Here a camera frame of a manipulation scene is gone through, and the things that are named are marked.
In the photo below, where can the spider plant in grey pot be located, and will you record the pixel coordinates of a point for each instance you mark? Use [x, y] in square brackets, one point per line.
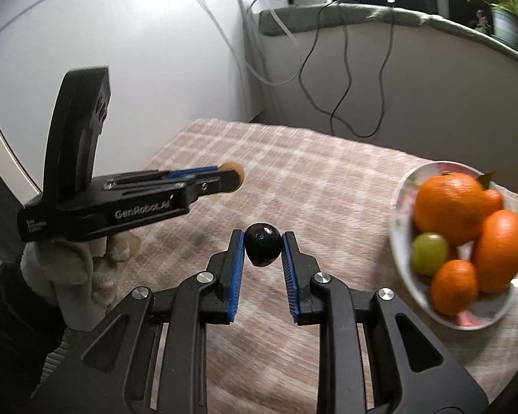
[509, 26]

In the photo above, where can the medium orange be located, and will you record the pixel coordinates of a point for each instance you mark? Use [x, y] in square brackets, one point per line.
[498, 250]

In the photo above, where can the person's left forearm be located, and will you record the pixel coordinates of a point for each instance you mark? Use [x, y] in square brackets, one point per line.
[17, 323]

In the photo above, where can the green fruit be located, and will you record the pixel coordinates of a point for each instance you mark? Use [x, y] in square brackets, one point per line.
[429, 250]

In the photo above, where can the checked beige tablecloth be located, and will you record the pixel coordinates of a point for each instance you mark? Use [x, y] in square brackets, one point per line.
[328, 172]

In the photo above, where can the grey-green windowsill cover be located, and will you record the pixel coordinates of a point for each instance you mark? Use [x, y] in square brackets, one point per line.
[371, 17]

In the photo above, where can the small purple plant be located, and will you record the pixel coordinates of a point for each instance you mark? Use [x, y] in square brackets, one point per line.
[482, 20]

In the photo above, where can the small orange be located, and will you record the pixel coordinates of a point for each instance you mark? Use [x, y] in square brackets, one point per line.
[453, 287]
[494, 200]

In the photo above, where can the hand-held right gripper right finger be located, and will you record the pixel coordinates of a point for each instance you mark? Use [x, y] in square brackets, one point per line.
[290, 267]

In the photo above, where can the person's left hand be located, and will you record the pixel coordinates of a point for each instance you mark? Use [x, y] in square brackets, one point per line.
[103, 284]

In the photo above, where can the dark plum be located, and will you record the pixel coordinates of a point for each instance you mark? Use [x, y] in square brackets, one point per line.
[263, 243]

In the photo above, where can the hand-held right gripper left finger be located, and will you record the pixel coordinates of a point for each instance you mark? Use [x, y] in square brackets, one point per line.
[237, 267]

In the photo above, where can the large orange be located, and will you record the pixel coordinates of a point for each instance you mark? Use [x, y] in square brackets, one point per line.
[449, 207]

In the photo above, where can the brown kiwi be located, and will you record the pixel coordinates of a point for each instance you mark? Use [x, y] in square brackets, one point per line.
[229, 166]

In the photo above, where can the white floral plate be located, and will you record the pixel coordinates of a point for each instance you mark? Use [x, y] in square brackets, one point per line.
[403, 207]

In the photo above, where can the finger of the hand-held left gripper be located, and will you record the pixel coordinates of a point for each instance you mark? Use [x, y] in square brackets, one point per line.
[216, 183]
[190, 173]

